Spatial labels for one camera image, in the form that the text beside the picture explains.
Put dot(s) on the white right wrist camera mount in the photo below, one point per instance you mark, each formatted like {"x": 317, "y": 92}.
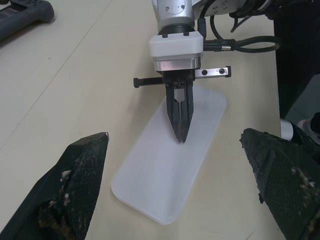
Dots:
{"x": 175, "y": 47}

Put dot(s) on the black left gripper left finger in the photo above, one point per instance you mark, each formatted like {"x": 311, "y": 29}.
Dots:
{"x": 62, "y": 200}

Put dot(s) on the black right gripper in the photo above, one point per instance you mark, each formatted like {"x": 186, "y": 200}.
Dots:
{"x": 177, "y": 76}

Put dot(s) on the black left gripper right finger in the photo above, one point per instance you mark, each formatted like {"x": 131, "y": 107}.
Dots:
{"x": 287, "y": 187}

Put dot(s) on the black and white shoe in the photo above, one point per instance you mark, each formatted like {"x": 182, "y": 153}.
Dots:
{"x": 306, "y": 130}

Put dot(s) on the white plastic pencil case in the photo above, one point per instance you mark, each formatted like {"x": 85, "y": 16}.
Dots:
{"x": 160, "y": 175}

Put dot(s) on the grey handheld game controller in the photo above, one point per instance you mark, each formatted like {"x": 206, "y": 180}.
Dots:
{"x": 25, "y": 15}

